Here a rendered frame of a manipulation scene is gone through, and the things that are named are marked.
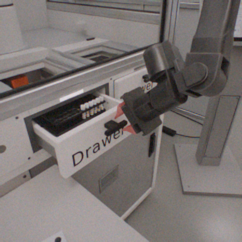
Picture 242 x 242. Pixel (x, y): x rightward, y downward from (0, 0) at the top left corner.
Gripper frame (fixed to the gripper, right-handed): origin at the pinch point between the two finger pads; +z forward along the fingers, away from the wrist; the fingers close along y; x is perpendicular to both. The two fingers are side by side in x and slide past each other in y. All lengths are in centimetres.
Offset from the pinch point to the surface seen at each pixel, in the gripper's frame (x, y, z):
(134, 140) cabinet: -28.3, -10.6, 34.3
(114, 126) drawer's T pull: 3.5, 0.1, -1.4
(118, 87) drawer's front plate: -14.1, 10.3, 9.7
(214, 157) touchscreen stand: -99, -58, 52
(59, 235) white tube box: 25.6, -12.3, 2.3
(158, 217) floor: -39, -61, 66
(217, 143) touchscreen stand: -98, -48, 44
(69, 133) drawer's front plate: 13.9, 3.8, 0.1
